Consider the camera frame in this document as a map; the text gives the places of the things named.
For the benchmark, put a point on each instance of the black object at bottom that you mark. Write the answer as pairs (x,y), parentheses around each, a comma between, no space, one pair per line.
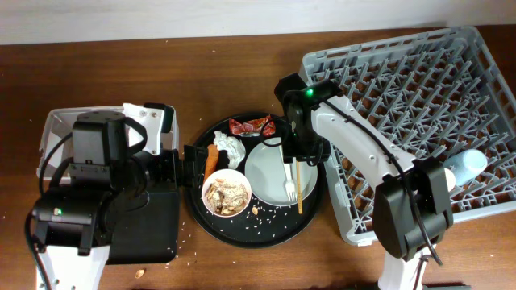
(446,287)

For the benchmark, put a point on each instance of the white plastic fork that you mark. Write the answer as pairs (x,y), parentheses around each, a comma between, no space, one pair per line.
(289,183)

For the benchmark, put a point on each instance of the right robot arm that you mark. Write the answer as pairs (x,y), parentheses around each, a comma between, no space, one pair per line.
(412,208)

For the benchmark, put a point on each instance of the black rectangular tray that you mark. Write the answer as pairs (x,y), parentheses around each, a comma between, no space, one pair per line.
(148,234)

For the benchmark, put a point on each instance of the clear plastic bin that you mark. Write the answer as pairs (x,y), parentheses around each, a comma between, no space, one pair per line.
(162,129)

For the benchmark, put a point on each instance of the pink bowl with scraps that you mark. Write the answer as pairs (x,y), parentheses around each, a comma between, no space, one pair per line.
(226,193)

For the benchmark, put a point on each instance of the white round plate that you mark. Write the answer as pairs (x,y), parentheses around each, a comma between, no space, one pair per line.
(266,175)

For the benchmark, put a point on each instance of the red snack wrapper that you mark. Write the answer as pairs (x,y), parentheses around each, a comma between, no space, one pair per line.
(255,127)

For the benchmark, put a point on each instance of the grey dishwasher rack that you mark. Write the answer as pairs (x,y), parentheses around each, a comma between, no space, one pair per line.
(434,94)

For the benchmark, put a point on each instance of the light blue cup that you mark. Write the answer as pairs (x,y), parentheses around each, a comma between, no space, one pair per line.
(466,166)

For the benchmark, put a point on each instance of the wooden chopstick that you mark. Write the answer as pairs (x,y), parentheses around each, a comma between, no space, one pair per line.
(299,187)

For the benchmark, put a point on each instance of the peanut on table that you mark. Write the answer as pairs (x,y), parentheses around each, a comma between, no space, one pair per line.
(139,273)

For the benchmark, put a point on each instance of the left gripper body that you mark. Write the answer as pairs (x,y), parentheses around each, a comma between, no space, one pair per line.
(189,172)

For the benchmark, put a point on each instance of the orange carrot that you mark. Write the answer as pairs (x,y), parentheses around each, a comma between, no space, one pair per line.
(211,161)

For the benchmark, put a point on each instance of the crumpled white tissue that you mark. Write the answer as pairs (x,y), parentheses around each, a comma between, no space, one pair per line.
(235,149)

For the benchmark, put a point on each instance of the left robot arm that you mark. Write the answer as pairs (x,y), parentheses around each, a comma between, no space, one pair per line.
(110,181)

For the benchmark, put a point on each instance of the white cup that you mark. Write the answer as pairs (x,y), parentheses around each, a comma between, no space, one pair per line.
(450,179)

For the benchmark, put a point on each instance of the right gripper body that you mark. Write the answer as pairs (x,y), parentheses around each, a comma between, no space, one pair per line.
(304,143)

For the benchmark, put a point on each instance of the round black serving tray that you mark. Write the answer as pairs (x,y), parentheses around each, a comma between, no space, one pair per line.
(271,226)

